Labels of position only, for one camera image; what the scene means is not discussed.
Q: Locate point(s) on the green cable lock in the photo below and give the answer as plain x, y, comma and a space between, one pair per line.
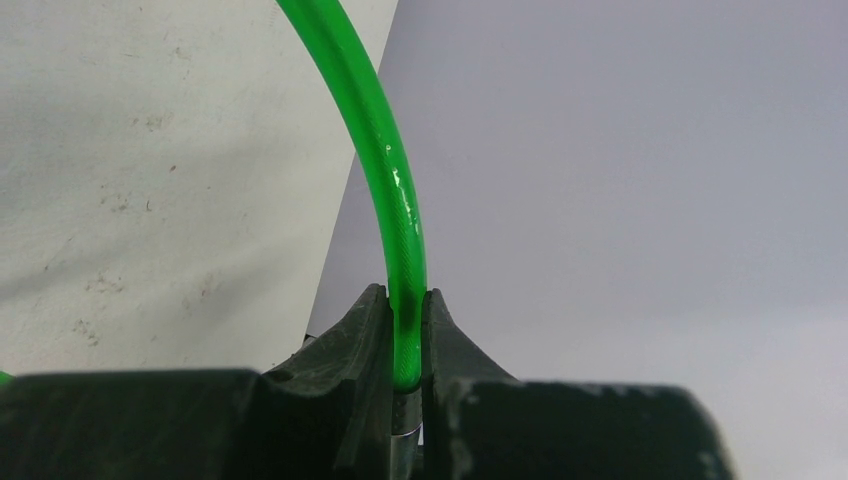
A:
338, 52

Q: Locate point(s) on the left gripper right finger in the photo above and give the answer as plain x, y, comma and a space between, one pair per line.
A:
480, 422

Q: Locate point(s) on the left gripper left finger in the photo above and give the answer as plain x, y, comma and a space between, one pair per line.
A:
322, 414

